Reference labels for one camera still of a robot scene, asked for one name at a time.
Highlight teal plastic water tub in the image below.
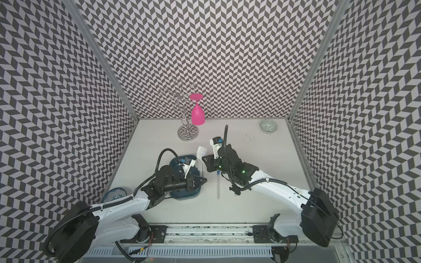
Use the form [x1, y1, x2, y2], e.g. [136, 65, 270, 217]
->
[169, 155, 200, 201]

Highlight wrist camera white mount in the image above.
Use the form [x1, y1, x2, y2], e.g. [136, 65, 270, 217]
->
[180, 157, 196, 179]
[209, 137, 223, 159]

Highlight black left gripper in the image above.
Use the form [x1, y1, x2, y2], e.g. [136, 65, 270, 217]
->
[163, 173, 207, 194]

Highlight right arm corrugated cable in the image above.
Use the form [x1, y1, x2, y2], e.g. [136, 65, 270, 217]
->
[222, 124, 230, 158]

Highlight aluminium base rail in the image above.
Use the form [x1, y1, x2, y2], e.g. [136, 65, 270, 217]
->
[122, 223, 299, 245]

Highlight blue capped test tube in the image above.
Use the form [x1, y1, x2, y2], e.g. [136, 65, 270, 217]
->
[217, 171, 220, 200]
[195, 158, 204, 178]

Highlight patterned ceramic bowl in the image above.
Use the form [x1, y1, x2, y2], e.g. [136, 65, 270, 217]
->
[259, 119, 278, 134]

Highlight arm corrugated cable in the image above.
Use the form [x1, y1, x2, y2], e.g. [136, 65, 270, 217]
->
[222, 124, 230, 158]
[155, 148, 182, 176]

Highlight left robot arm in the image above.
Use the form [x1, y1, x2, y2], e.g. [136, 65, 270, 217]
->
[43, 165, 207, 263]

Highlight pink plastic wine glass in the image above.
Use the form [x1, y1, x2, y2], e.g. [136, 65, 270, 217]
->
[189, 93, 206, 126]

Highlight chrome glass rack stand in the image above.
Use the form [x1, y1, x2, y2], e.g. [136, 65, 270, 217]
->
[158, 80, 199, 142]

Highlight blue patterned plate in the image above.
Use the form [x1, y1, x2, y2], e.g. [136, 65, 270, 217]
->
[101, 187, 127, 203]

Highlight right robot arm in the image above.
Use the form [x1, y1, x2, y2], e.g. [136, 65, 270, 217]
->
[201, 143, 340, 247]

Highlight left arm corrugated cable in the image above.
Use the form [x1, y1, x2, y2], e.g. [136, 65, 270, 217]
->
[155, 148, 182, 176]

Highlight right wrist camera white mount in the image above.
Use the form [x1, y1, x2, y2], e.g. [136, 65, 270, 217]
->
[209, 137, 223, 159]

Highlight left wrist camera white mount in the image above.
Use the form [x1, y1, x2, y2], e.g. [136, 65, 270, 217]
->
[180, 157, 196, 179]

